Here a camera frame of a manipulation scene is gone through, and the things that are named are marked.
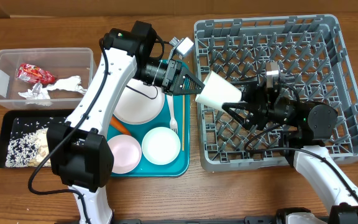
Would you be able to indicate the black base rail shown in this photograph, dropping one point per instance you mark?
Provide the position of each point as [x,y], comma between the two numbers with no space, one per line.
[245,220]

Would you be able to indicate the rice and peanuts pile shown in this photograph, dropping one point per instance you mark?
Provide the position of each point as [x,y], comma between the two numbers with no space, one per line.
[27,145]

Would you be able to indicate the grey dishwasher rack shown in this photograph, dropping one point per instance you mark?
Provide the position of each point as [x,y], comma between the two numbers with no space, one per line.
[310,48]

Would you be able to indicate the white tissue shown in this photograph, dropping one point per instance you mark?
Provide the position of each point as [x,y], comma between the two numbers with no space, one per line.
[38,95]
[68,84]

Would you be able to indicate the wooden chopstick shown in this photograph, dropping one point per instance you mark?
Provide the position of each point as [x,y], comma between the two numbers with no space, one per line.
[183,123]

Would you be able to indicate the orange carrot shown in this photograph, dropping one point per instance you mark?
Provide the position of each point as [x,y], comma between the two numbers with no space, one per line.
[114,122]

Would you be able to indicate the small white plate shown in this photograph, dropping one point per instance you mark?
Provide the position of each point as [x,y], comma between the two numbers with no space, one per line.
[161,146]

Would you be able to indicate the white plastic fork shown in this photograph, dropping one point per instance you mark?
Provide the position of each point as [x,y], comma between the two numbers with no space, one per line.
[173,122]

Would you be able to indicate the red snack wrapper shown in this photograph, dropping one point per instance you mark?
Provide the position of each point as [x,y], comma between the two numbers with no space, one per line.
[34,74]

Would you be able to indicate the pink bowl with food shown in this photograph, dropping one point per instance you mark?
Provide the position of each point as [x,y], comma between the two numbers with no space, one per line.
[127,153]

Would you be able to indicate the teal serving tray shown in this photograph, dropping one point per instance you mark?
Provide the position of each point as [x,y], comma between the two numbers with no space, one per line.
[138,131]

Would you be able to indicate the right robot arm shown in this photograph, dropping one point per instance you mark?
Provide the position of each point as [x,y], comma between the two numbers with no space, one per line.
[303,147]

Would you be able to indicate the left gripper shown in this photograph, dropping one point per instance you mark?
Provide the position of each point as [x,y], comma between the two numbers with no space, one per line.
[175,66]

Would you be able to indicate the black tray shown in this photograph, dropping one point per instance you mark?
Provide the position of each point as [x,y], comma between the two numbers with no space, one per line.
[54,116]

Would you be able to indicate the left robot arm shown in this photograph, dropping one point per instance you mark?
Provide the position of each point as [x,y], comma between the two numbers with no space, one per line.
[78,148]

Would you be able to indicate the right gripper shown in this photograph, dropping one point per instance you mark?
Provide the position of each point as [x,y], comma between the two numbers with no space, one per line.
[257,100]

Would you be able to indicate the white cup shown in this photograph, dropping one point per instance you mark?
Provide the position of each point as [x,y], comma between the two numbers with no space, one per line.
[217,91]

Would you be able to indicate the large white plate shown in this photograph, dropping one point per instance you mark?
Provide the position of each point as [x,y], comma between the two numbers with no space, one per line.
[139,103]

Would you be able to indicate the clear plastic bin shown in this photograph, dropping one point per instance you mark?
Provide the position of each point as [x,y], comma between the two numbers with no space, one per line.
[60,62]

